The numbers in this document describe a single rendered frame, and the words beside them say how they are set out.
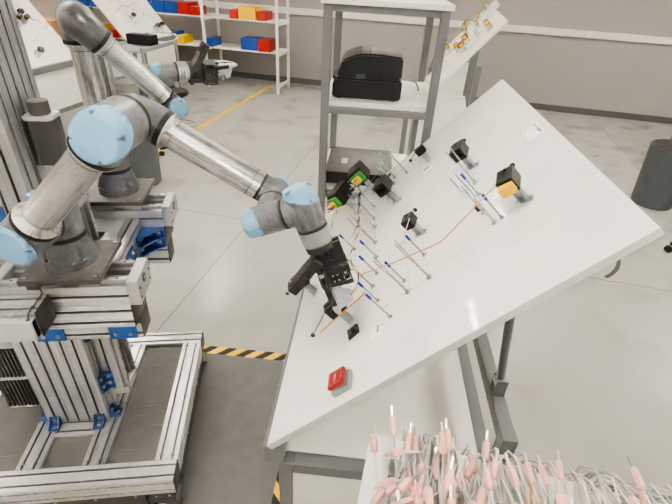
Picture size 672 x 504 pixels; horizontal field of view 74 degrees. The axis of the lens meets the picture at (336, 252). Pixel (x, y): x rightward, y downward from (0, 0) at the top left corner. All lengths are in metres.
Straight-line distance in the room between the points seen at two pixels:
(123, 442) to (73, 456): 0.19
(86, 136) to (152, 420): 1.48
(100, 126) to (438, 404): 1.21
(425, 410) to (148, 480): 1.14
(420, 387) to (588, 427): 1.42
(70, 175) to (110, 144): 0.15
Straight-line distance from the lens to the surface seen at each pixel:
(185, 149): 1.18
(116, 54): 1.82
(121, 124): 1.06
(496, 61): 8.63
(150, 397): 2.36
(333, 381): 1.14
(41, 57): 6.20
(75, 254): 1.50
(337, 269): 1.08
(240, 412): 2.48
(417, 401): 1.52
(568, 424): 2.77
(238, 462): 2.32
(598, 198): 1.05
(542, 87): 8.81
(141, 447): 2.20
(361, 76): 2.04
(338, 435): 1.41
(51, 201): 1.24
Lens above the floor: 1.96
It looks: 33 degrees down
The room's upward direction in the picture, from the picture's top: 3 degrees clockwise
